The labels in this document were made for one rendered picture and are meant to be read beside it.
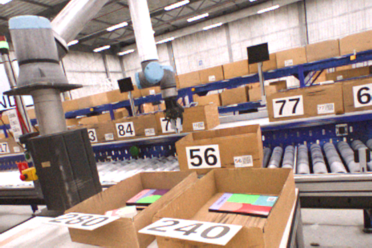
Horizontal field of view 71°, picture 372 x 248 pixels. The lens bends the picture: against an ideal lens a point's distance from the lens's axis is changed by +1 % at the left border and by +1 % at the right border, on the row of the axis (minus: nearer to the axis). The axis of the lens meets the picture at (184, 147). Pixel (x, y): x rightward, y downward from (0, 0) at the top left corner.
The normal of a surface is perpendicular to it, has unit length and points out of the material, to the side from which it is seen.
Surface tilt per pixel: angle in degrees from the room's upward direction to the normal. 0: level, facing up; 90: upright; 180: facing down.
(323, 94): 90
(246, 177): 89
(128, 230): 90
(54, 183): 90
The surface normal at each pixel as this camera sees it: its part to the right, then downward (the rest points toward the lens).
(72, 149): 0.87, -0.07
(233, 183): -0.50, 0.23
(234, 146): -0.30, 0.24
